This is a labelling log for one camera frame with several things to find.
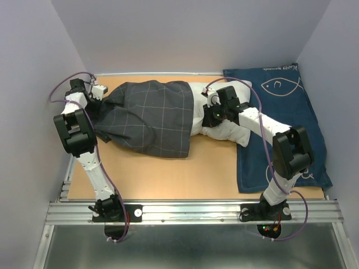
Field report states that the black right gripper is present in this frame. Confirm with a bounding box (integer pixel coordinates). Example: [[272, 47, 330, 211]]
[[203, 100, 228, 127]]

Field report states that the white stained pillow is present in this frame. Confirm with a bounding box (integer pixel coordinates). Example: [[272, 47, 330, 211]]
[[189, 81, 252, 147]]

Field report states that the grey checked pillowcase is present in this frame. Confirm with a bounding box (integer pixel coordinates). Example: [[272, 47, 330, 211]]
[[93, 80, 194, 158]]

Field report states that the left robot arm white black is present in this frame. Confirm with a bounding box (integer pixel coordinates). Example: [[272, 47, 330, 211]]
[[53, 78, 128, 222]]

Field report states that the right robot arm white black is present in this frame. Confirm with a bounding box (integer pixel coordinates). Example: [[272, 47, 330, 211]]
[[201, 86, 314, 222]]

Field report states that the blue fish-print cushion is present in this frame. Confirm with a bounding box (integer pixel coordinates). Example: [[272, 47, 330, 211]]
[[223, 63, 333, 193]]

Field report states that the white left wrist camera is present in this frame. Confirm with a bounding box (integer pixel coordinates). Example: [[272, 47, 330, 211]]
[[91, 84, 108, 101]]

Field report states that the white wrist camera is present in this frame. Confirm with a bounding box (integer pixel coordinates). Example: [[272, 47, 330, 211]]
[[91, 84, 108, 101], [201, 87, 219, 106]]

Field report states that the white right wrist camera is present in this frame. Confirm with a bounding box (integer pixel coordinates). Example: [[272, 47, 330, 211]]
[[201, 87, 219, 106]]

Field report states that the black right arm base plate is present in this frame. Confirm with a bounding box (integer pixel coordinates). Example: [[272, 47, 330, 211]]
[[239, 201, 292, 223]]

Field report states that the aluminium table edge frame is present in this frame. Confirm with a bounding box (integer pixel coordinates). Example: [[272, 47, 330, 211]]
[[33, 72, 222, 268]]

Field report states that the aluminium mounting rail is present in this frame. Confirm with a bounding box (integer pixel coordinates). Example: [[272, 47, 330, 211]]
[[45, 200, 344, 225]]

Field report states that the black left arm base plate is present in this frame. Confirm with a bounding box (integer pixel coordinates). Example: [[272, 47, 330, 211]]
[[92, 203, 143, 223]]

